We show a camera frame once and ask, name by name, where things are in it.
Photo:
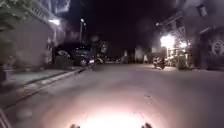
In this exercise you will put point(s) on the motorcycle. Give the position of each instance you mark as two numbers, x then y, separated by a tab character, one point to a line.
91	62
159	62

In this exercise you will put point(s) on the grey asphalt road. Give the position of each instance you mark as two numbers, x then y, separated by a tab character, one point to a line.
133	86

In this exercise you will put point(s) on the dark car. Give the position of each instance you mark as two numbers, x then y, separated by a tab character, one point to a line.
80	53

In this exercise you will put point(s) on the street lamp pole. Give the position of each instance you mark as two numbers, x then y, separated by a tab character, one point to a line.
81	31

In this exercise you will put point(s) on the raised concrete pavement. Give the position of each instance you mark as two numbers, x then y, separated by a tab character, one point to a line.
30	78

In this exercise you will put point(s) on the building with lit shopfront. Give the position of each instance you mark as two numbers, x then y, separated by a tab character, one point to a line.
206	40

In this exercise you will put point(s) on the building with pale wall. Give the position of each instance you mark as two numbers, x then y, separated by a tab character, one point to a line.
26	40

